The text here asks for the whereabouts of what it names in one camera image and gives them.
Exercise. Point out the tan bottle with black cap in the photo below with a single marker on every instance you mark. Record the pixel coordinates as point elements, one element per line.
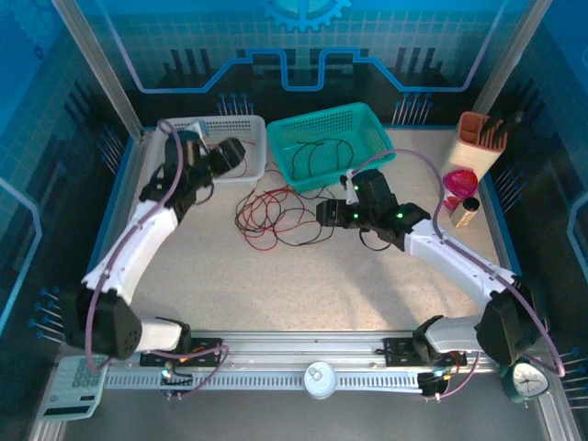
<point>464,218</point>

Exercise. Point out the teal plastic mesh basket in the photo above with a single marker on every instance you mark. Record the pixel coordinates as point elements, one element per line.
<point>280,138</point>

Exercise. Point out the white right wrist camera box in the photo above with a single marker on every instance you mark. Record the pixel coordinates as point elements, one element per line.
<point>351,193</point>

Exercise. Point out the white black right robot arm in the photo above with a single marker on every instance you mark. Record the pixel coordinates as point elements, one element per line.
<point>459,262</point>

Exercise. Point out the small red item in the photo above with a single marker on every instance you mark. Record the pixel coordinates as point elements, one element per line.
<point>452,202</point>

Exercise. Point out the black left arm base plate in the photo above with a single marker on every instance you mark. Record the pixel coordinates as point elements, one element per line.
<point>206,351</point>

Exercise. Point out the white plastic mesh basket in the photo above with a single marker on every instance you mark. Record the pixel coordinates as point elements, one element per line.
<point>248,133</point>

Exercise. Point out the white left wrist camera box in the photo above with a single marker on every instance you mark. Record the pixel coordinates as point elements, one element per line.
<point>201,128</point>

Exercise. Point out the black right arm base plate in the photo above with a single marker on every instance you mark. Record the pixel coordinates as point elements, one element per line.
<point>397,351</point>

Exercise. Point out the pale green calculator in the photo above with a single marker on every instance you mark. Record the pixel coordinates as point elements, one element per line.
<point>78,390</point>

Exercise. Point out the green alarm clock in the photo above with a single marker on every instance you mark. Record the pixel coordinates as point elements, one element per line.
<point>528,381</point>

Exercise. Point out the small circuit board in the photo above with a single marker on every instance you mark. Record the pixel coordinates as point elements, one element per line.
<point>434,379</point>
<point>171,376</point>

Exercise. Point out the aluminium frame post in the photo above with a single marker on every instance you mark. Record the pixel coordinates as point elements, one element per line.
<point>505,55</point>
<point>105,69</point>

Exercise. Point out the aluminium front rail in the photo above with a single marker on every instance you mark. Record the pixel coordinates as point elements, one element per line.
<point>298,349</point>

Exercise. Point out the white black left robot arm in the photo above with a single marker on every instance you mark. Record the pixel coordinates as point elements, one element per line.
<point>133,248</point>

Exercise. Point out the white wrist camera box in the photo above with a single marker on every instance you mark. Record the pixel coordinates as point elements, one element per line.
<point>351,193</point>
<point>201,128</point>

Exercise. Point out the white terracotta utensil holder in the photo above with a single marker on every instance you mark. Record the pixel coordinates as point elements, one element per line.
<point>466,158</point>

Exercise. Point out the pink heart-shaped container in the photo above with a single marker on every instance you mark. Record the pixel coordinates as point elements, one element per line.
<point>460,181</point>

